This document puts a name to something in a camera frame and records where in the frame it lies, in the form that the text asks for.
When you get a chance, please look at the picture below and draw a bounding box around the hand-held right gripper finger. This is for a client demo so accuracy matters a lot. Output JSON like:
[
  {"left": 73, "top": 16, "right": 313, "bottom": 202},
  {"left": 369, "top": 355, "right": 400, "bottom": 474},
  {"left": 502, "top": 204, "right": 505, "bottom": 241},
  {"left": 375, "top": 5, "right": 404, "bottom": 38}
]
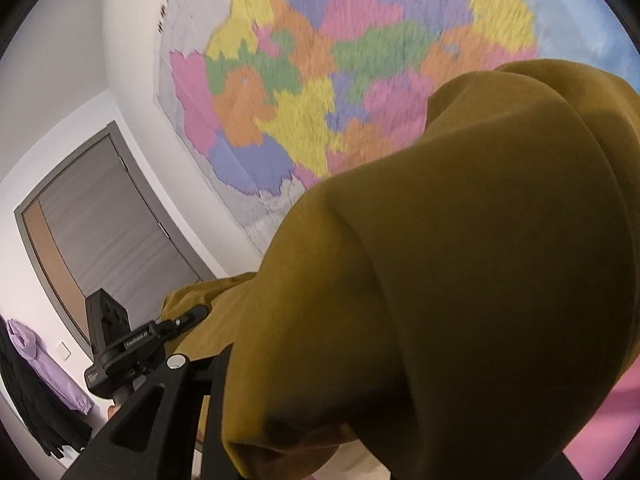
[{"left": 64, "top": 347, "right": 233, "bottom": 480}]

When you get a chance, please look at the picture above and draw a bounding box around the pink garment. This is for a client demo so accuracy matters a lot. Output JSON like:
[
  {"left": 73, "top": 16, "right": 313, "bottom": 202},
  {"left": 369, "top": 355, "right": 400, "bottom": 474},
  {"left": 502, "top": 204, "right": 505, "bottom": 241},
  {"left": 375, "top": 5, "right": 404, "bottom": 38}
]
[{"left": 560, "top": 360, "right": 640, "bottom": 480}]

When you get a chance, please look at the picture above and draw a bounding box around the purple hoodie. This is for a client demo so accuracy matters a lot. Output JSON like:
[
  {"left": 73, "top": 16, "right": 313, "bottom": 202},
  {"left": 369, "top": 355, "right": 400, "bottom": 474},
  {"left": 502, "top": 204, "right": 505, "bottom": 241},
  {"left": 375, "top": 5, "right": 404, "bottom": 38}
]
[{"left": 7, "top": 317, "right": 94, "bottom": 416}]

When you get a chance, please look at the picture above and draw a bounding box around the black coat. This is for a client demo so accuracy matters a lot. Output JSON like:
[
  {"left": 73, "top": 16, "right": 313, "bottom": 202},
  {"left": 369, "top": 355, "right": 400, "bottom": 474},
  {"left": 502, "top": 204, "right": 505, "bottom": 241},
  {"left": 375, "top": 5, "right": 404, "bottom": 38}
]
[{"left": 0, "top": 316, "right": 93, "bottom": 459}]

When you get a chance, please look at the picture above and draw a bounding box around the mustard brown jacket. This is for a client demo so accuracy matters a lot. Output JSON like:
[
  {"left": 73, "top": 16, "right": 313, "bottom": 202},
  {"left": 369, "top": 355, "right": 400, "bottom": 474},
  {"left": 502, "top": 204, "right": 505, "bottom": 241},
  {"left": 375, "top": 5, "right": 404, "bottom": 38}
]
[{"left": 160, "top": 59, "right": 640, "bottom": 480}]

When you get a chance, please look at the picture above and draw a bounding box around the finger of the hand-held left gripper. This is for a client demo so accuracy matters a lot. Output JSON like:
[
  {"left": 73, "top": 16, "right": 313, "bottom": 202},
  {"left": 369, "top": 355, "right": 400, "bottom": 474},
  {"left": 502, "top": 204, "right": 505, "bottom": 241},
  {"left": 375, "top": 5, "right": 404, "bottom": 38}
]
[{"left": 150, "top": 304, "right": 209, "bottom": 342}]

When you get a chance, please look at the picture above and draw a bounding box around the grey door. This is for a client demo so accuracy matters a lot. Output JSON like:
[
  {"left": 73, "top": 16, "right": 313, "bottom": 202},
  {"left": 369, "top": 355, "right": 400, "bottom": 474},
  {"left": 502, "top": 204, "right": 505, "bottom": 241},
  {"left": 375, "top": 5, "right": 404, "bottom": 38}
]
[{"left": 14, "top": 120, "right": 217, "bottom": 348}]

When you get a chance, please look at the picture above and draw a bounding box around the colourful wall map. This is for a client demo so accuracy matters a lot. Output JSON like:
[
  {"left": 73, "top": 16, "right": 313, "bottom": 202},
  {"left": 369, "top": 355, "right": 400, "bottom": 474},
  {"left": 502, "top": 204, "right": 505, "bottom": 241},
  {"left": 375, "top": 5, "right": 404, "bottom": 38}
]
[{"left": 150, "top": 0, "right": 640, "bottom": 256}]

